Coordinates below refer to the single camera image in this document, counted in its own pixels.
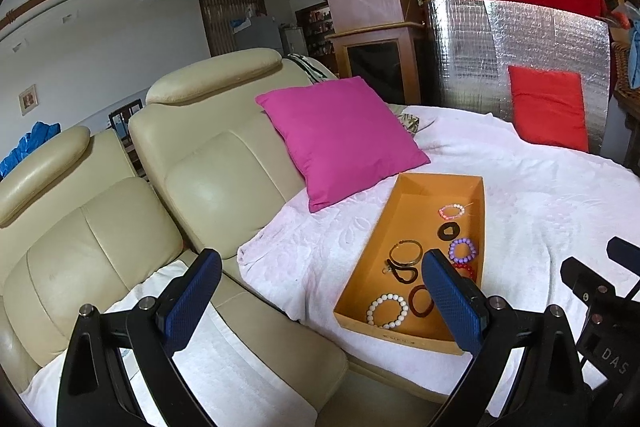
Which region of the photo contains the cream leather recliner near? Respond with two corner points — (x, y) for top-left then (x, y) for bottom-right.
(1, 124), (347, 414)

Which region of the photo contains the white bead bracelet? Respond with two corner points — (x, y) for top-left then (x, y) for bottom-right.
(365, 293), (410, 331)

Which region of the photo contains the white towel on seat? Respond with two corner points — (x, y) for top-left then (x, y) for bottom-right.
(19, 260), (318, 426)

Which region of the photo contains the orange cardboard tray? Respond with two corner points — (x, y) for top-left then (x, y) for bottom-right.
(333, 173), (485, 355)

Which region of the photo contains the red pillow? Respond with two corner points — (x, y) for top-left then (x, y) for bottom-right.
(508, 65), (589, 153)

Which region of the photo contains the red bead bracelet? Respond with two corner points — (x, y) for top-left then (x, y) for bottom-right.
(451, 259), (478, 283)

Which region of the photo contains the black hair tie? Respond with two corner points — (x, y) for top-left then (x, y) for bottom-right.
(383, 258), (421, 286)

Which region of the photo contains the dark red bangle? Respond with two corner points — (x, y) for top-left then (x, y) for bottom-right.
(408, 284), (435, 319)

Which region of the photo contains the thin metal wire bangle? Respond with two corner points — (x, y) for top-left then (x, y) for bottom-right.
(388, 239), (424, 268)

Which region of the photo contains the black scrunchie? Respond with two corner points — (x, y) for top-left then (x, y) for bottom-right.
(437, 221), (461, 242)

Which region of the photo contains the cream leather recliner far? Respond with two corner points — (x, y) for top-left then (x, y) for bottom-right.
(129, 48), (334, 279)

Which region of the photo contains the pink clear bead bracelet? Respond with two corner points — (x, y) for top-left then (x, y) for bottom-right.
(438, 201), (475, 223)

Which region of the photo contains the cream leather recliner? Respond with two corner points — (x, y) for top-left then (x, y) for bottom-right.
(129, 48), (334, 279)
(1, 124), (347, 414)

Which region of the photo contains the wicker basket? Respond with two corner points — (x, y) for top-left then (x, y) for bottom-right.
(612, 42), (640, 119)

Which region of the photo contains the magenta pillow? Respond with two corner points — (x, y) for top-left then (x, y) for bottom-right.
(255, 77), (430, 213)

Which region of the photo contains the silver foil insulation panel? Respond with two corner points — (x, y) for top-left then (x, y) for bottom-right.
(428, 0), (611, 154)

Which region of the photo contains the purple bead bracelet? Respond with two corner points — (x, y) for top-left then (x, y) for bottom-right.
(448, 236), (478, 264)

